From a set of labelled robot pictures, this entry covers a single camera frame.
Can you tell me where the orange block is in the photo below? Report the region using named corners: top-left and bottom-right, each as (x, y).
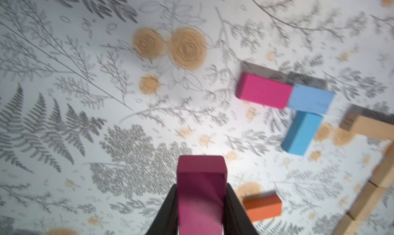
top-left (243, 194), bottom-right (282, 222)

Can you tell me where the wood block marked 71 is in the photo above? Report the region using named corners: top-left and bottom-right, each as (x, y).
top-left (347, 182), bottom-right (387, 221)

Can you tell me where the magenta block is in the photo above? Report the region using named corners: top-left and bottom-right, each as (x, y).
top-left (236, 72), bottom-right (293, 109)

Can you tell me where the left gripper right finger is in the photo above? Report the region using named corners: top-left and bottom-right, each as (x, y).
top-left (223, 183), bottom-right (259, 235)

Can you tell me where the light blue block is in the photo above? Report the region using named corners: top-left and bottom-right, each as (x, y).
top-left (281, 111), bottom-right (323, 156)

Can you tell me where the natural wood block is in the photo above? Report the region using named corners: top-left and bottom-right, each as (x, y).
top-left (333, 214), bottom-right (363, 235)
top-left (340, 112), bottom-right (394, 141)

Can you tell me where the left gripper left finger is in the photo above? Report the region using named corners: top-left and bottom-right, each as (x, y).
top-left (145, 184), bottom-right (179, 235)

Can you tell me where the purple block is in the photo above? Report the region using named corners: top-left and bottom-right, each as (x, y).
top-left (176, 156), bottom-right (227, 235)

